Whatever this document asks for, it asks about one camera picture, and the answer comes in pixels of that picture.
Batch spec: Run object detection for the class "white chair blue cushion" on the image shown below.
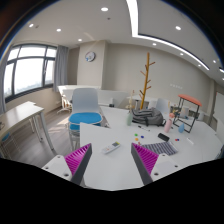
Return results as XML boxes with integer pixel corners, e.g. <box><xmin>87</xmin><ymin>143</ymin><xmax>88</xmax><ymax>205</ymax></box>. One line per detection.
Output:
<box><xmin>68</xmin><ymin>88</ymin><xmax>103</xmax><ymax>150</ymax></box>

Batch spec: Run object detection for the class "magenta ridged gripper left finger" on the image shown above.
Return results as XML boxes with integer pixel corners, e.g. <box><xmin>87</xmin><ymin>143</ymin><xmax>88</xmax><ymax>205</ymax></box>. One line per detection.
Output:
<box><xmin>65</xmin><ymin>144</ymin><xmax>92</xmax><ymax>185</ymax></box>

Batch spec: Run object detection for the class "black stool orange top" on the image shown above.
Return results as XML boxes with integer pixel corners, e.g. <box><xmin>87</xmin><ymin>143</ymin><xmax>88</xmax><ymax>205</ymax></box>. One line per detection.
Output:
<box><xmin>173</xmin><ymin>94</ymin><xmax>202</xmax><ymax>133</ymax></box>

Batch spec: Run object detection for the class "pale green bottle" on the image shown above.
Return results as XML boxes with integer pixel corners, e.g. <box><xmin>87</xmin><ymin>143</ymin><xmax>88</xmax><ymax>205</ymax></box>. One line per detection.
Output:
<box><xmin>126</xmin><ymin>112</ymin><xmax>133</xmax><ymax>126</ymax></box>

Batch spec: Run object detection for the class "wooden coat rack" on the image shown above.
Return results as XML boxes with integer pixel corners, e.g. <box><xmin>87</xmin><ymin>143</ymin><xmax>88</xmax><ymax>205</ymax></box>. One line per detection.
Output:
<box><xmin>139</xmin><ymin>52</ymin><xmax>155</xmax><ymax>109</ymax></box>

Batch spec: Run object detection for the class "grey window curtain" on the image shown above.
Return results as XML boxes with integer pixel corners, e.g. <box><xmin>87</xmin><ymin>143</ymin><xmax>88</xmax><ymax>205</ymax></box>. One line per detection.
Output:
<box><xmin>53</xmin><ymin>45</ymin><xmax>69</xmax><ymax>92</ymax></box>

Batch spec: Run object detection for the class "white side desk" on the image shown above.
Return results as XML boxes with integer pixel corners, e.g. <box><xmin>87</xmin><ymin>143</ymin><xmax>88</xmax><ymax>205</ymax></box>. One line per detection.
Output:
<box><xmin>0</xmin><ymin>101</ymin><xmax>54</xmax><ymax>158</ymax></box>

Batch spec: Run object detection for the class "round wall clock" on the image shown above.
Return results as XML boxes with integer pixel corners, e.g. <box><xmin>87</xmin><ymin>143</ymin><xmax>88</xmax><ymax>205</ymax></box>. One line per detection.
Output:
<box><xmin>85</xmin><ymin>51</ymin><xmax>96</xmax><ymax>62</ymax></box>

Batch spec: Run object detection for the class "white remote control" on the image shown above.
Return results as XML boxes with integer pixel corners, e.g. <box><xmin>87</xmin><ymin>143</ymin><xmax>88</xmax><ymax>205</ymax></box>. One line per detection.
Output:
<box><xmin>101</xmin><ymin>142</ymin><xmax>120</xmax><ymax>154</ymax></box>

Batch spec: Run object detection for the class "black marker pen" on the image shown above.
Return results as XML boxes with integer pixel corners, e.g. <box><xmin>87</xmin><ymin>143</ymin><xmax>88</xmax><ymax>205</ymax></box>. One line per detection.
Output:
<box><xmin>138</xmin><ymin>125</ymin><xmax>150</xmax><ymax>131</ymax></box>

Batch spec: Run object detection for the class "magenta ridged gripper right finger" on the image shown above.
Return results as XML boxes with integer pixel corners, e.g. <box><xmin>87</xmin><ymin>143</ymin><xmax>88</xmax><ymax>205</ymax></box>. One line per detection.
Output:
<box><xmin>131</xmin><ymin>143</ymin><xmax>159</xmax><ymax>185</ymax></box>

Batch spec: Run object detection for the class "black rectangular case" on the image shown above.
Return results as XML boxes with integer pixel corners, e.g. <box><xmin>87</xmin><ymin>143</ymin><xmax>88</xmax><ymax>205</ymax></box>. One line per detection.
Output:
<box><xmin>158</xmin><ymin>133</ymin><xmax>170</xmax><ymax>142</ymax></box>

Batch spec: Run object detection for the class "grey backpack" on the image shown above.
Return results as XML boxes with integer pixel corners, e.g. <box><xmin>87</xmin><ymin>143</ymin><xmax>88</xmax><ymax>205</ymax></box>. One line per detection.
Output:
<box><xmin>132</xmin><ymin>108</ymin><xmax>164</xmax><ymax>126</ymax></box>

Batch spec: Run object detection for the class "grey striped folded towel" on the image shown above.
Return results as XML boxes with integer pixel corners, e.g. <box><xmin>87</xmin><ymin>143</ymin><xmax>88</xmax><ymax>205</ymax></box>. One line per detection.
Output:
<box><xmin>143</xmin><ymin>142</ymin><xmax>177</xmax><ymax>156</ymax></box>

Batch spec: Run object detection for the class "pink water bottle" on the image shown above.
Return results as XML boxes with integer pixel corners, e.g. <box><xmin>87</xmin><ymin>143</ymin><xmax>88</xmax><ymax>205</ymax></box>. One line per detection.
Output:
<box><xmin>164</xmin><ymin>119</ymin><xmax>173</xmax><ymax>133</ymax></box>

